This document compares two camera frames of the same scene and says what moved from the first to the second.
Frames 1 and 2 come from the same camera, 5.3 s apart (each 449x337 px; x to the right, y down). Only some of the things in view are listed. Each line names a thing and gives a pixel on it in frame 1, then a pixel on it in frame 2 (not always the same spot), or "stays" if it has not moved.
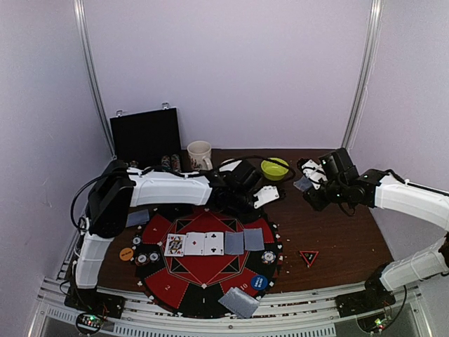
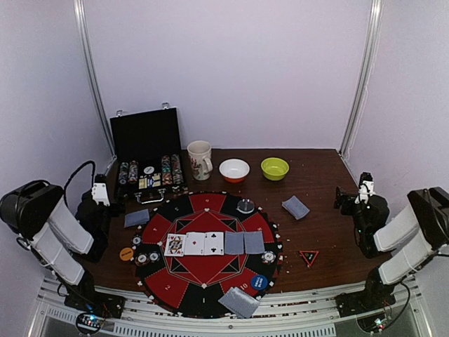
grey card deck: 303,184 -> 296,208
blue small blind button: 259,282 stays
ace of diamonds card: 194,243 stays
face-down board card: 233,242 stays
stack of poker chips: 268,257 stays
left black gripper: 247,218 -> 117,210
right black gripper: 313,196 -> 342,199
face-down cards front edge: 239,302 stays
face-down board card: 254,239 stays
